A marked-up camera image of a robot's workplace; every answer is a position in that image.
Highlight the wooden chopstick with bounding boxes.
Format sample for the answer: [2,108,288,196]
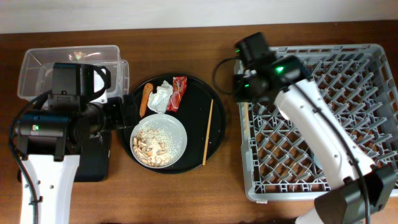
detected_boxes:
[243,102,250,139]
[202,99,214,166]

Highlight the orange carrot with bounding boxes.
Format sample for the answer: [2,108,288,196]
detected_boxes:
[139,83,154,118]

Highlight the white napkin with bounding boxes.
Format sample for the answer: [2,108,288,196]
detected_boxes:
[147,80,174,114]

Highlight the grey plate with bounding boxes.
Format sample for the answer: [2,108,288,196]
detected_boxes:
[130,114,188,168]

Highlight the rice and food scraps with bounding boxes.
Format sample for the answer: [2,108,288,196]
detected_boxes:
[130,128,185,169]

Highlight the red snack wrapper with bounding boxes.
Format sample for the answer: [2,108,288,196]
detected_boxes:
[167,77,187,112]

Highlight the light blue cup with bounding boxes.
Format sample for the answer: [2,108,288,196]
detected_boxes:
[311,152,323,174]

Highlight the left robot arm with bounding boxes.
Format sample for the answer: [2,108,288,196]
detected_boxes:
[9,63,131,223]

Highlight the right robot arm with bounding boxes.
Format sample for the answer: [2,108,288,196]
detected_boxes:
[236,56,397,223]

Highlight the clear plastic waste bin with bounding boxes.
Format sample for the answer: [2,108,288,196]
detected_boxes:
[17,45,129,104]

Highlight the grey dishwasher rack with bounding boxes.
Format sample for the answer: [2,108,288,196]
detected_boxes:
[239,44,397,203]

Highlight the black rectangular tray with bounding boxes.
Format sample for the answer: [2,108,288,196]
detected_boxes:
[16,121,111,185]

